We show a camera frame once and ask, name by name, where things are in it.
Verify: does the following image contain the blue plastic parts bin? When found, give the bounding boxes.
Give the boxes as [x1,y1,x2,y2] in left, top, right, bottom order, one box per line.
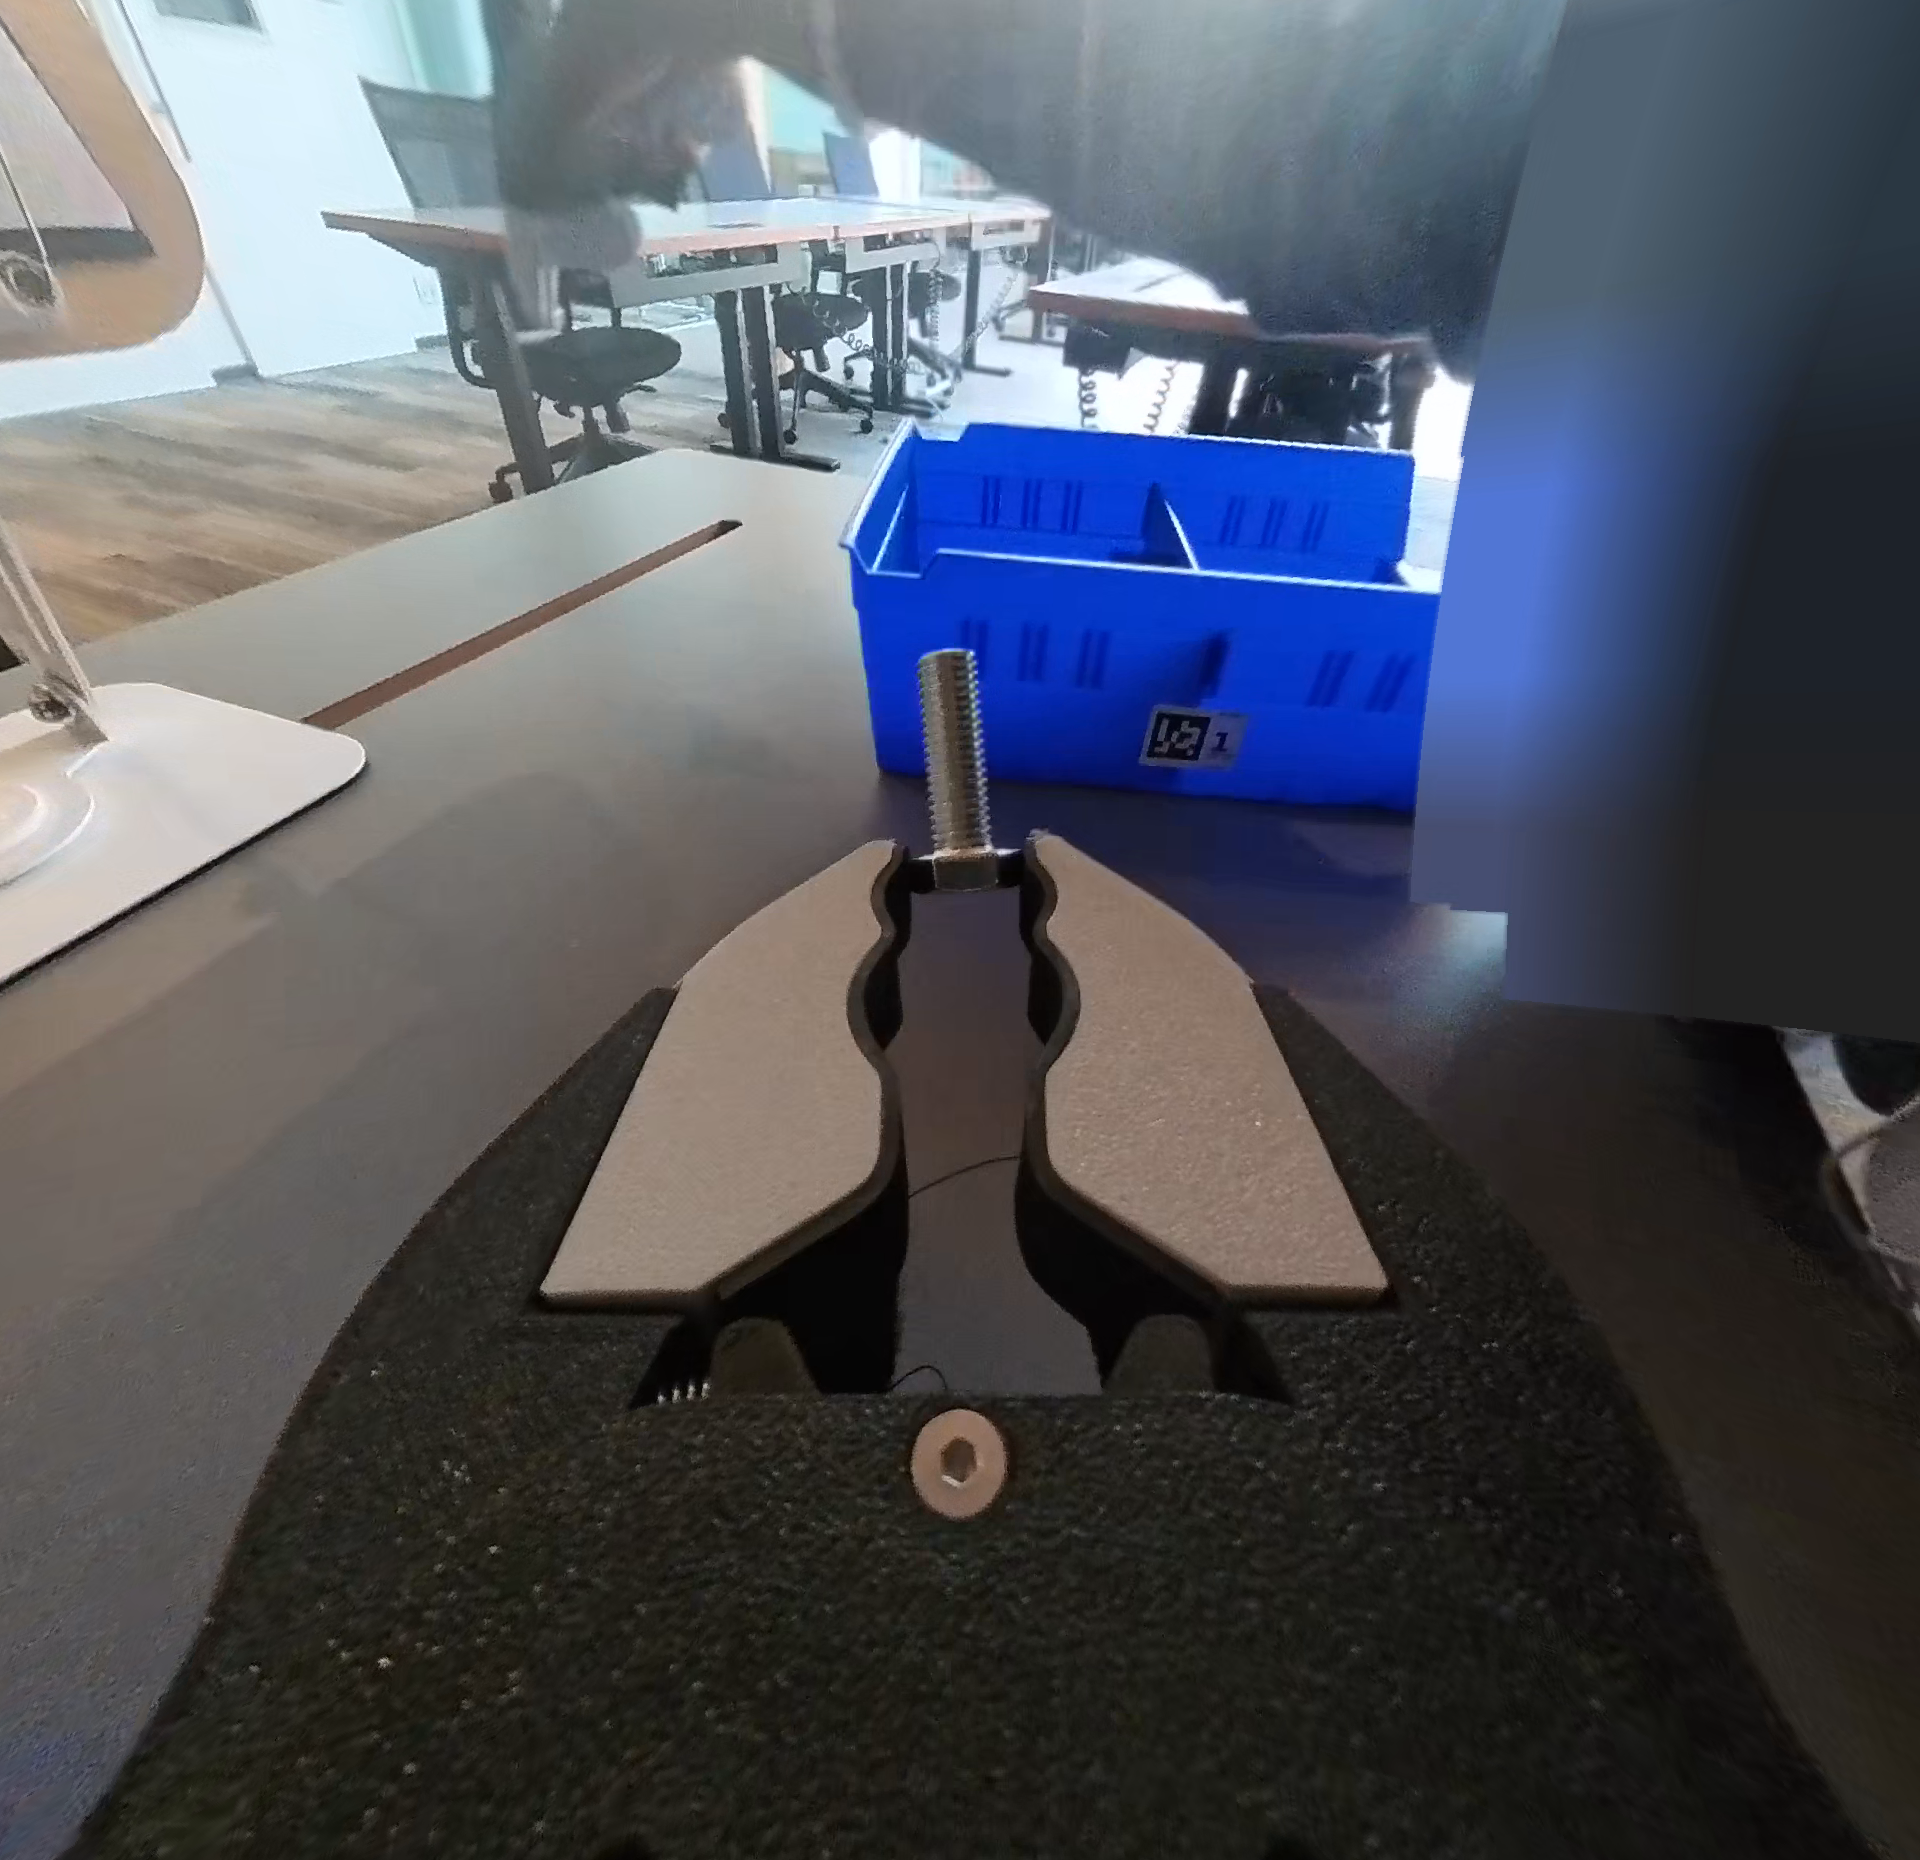
[839,421,1445,823]

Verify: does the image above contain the long office desk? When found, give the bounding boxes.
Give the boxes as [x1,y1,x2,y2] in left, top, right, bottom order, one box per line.
[322,194,1056,501]

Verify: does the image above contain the brown top office desk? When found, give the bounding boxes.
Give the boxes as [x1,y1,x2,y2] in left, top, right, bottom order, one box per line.
[1026,259,1445,456]

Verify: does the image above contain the silver hex bolt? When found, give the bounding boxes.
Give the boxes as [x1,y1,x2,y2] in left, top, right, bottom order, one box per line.
[914,648,1026,892]

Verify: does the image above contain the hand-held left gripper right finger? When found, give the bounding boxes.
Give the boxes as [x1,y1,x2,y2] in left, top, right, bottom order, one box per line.
[1015,828,1393,1311]

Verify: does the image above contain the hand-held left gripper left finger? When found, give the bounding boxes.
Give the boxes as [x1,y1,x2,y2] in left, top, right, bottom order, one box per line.
[536,836,914,1315]

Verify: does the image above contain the black office chair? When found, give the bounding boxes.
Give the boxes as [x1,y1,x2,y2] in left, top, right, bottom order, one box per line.
[776,246,965,439]
[360,79,686,501]

